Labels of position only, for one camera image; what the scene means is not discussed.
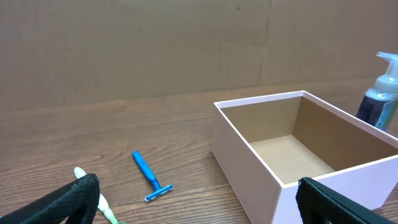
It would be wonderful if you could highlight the green white toothbrush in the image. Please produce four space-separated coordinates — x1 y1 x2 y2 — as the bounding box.
74 167 120 224

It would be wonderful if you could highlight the clear pump soap bottle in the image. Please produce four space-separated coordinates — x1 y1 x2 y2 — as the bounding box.
356 52 397 131

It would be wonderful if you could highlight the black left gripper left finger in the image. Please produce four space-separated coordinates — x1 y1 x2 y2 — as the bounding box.
1 174 100 224

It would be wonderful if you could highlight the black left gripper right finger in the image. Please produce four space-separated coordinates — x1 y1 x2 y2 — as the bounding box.
295 177 394 224

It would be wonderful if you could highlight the pink cardboard box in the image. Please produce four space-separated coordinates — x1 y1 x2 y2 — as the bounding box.
212 91 397 223

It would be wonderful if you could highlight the blue disposable razor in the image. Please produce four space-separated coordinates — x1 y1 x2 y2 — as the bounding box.
132 151 173 202

